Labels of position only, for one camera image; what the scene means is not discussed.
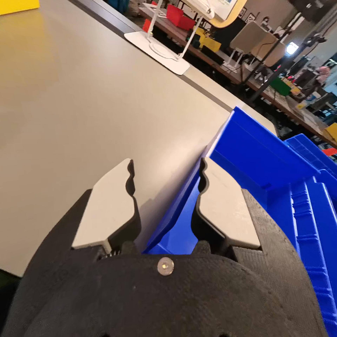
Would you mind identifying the green plastic bin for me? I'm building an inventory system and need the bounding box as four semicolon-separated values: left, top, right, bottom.
269;77;292;96

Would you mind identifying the small yellow bin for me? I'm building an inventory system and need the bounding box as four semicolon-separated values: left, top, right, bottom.
324;123;337;144
195;27;222;52

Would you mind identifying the yellow plastic bin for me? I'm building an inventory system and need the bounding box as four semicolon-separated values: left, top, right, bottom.
0;0;40;16

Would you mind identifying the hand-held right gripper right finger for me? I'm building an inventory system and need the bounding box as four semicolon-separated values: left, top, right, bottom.
191;157;262;254

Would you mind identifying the red plastic bin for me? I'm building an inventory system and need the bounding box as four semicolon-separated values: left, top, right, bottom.
166;4;196;31

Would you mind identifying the instruction board on white stand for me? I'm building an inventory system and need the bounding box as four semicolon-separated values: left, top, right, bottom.
124;0;248;76

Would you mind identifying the studio light on tripod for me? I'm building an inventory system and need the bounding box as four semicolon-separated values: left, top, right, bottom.
238;0;328;103

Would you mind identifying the grey board on stand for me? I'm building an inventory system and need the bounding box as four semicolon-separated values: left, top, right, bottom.
229;21;286;74

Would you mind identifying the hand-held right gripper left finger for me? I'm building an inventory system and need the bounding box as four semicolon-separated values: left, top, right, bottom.
71;158;142;261

